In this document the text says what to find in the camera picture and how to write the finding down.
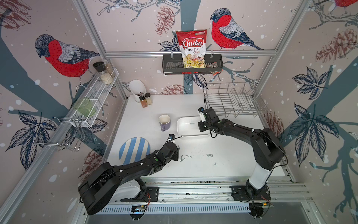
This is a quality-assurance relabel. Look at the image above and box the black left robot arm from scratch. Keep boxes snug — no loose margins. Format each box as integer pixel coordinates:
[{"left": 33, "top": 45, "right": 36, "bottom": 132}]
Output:
[{"left": 78, "top": 142, "right": 180, "bottom": 215}]

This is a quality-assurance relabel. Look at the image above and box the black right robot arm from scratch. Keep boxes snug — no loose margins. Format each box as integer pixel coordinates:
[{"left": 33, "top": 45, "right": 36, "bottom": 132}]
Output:
[{"left": 198, "top": 107, "right": 286, "bottom": 198}]

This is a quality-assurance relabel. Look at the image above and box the white storage box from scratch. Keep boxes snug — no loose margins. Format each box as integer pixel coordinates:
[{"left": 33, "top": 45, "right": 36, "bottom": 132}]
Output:
[{"left": 177, "top": 116, "right": 209, "bottom": 138}]

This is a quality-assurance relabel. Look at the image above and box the purple mug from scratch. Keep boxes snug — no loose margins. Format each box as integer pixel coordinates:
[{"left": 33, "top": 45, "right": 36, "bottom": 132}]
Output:
[{"left": 158, "top": 114, "right": 171, "bottom": 132}]

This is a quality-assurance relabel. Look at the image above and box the metal dish rack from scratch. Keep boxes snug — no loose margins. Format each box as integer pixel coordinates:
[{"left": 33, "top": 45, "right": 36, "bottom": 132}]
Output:
[{"left": 203, "top": 82, "right": 257, "bottom": 118}]

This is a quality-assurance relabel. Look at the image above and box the blue striped plate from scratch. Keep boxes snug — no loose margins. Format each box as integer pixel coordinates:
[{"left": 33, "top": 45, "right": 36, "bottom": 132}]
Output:
[{"left": 119, "top": 137, "right": 151, "bottom": 165}]

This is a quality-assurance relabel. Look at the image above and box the yellow spice bottle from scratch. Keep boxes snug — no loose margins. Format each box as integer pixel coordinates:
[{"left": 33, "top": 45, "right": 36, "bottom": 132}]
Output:
[{"left": 145, "top": 92, "right": 153, "bottom": 105}]

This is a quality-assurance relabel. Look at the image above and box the orange spice bottle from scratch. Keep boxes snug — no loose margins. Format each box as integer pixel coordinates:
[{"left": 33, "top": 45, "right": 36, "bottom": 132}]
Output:
[{"left": 139, "top": 95, "right": 148, "bottom": 108}]

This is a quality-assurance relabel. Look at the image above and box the white utensil holder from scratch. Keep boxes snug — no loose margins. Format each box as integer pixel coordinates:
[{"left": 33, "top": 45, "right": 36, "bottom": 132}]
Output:
[{"left": 129, "top": 79, "right": 146, "bottom": 103}]

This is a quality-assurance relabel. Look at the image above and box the red Chuba chips bag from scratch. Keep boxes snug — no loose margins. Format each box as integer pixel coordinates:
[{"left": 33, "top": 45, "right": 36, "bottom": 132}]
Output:
[{"left": 176, "top": 29, "right": 207, "bottom": 69}]

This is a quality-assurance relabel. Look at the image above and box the black lid spice jar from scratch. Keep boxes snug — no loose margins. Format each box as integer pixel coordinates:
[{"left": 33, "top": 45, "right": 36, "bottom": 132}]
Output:
[{"left": 93, "top": 61, "right": 113, "bottom": 85}]

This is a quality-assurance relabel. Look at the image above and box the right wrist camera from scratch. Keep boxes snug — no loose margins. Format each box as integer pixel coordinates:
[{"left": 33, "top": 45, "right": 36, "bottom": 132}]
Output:
[{"left": 198, "top": 107, "right": 206, "bottom": 122}]

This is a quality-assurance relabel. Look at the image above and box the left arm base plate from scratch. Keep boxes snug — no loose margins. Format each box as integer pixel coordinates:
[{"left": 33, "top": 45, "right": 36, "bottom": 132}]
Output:
[{"left": 120, "top": 187, "right": 159, "bottom": 203}]

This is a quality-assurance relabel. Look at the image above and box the black wire basket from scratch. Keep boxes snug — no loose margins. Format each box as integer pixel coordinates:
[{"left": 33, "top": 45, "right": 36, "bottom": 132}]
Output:
[{"left": 162, "top": 54, "right": 223, "bottom": 75}]

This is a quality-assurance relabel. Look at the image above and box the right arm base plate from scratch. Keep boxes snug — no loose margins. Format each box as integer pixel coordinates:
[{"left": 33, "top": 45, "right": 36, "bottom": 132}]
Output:
[{"left": 230, "top": 185, "right": 271, "bottom": 203}]

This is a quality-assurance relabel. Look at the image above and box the white wire wall shelf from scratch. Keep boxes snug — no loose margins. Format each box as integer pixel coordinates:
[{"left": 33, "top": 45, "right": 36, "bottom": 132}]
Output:
[{"left": 67, "top": 68, "right": 119, "bottom": 127}]

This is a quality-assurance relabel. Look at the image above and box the metal wire hanger rack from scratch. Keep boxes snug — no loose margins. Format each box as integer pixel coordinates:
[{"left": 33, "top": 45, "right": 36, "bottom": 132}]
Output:
[{"left": 32, "top": 117, "right": 86, "bottom": 152}]

